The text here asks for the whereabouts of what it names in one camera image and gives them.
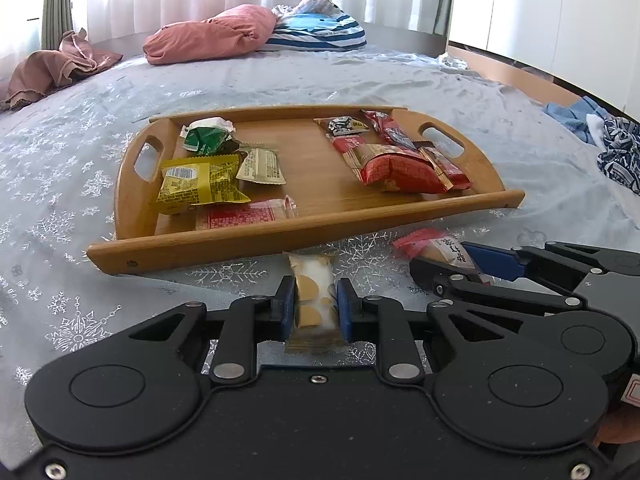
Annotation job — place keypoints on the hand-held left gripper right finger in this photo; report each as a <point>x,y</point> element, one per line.
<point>346,310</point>

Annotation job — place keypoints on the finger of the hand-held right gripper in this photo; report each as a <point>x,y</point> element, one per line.
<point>500,292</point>
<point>492,261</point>

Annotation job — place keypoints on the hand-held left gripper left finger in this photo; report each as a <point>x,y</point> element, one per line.
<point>285,305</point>

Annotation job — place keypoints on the cream dotted biscuit packet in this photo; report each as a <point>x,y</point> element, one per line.
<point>312,300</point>

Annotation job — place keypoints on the pink snack packet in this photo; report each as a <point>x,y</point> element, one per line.
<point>425,245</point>

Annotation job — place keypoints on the red and brown biscuit packet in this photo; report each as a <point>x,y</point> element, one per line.
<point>450,172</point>

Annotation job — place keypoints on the red snack bar packet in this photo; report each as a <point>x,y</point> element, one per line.
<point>240,216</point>
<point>347,145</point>

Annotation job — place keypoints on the large red snack packet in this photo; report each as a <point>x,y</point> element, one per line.
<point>400,172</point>

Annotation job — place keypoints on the small tan snack packet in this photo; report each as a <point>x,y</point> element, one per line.
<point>262,166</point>

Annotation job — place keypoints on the yellow snack packet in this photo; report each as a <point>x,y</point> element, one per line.
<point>200,182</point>

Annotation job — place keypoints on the red and grey stick packet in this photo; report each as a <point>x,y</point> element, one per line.
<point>390,127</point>

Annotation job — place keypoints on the green snack packet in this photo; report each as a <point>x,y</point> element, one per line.
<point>205,141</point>

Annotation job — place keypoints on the brown snack packet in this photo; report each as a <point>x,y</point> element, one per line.
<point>345,124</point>

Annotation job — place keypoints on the white cloth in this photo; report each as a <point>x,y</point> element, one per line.
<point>596,130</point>

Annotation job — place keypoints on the light blue cloth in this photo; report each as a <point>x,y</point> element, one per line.
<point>570,112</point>

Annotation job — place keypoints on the crumpled white plastic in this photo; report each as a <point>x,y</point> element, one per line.
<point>452,61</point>

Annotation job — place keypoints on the snowflake bed sheet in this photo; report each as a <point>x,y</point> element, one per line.
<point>350,80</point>

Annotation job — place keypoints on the white wardrobe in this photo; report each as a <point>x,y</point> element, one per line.
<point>550,10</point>

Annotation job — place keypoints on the blue striped cushion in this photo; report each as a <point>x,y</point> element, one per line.
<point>320,32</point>

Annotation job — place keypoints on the pink pillow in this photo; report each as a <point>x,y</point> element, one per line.
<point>210,35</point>

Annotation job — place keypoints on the patterned grey cloth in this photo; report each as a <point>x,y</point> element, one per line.
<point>312,2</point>

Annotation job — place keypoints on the brown crumpled cloth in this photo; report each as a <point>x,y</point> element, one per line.
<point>50,70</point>

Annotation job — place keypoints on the wooden bed frame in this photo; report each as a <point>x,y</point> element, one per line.
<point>520,77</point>

